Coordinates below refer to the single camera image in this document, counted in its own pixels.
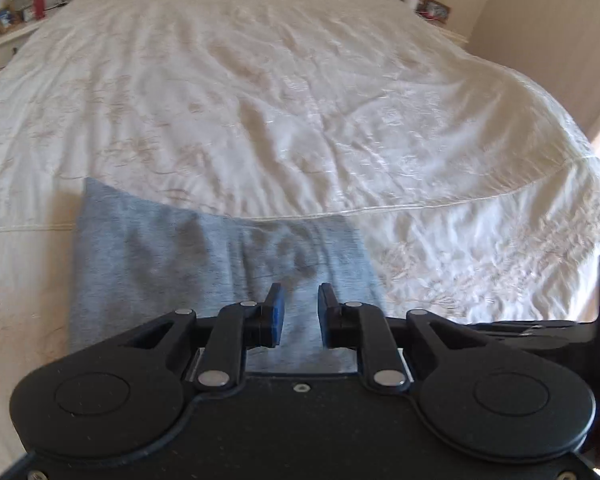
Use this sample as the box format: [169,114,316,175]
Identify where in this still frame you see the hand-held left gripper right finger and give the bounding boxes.
[318,283,482,394]

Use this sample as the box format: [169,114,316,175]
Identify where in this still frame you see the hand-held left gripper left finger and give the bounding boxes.
[121,283,286,392]

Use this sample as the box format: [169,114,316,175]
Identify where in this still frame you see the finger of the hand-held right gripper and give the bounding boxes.
[467,320,600,345]

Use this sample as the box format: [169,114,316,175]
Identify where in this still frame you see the grey-blue speckled pants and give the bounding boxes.
[69,177,389,375]

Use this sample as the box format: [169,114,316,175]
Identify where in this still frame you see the cream embroidered bedspread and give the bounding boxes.
[0,0,600,413]

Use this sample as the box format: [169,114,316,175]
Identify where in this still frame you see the white nightstand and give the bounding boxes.
[0,0,77,74]
[387,0,472,52]

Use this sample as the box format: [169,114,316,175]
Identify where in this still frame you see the wooden picture frame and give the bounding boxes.
[0,6,22,37]
[422,0,452,22]

